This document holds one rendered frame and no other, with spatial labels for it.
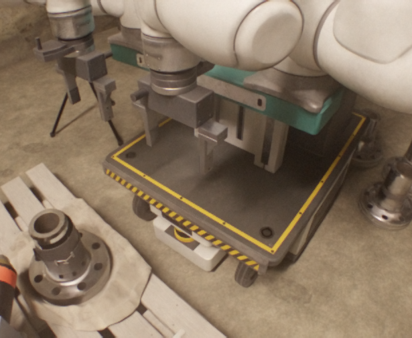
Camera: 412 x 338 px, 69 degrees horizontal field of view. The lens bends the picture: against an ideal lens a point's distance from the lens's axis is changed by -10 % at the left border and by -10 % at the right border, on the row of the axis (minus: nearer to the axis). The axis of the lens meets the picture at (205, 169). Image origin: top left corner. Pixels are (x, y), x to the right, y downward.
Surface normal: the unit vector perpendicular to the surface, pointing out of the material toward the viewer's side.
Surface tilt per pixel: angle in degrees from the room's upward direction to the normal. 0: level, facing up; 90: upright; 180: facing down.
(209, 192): 0
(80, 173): 0
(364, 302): 0
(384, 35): 91
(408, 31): 78
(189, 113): 90
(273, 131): 90
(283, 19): 101
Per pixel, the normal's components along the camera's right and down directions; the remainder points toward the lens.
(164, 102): -0.61, 0.53
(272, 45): 0.42, 0.70
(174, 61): 0.11, 0.66
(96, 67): 0.79, 0.41
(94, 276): 0.00, -0.74
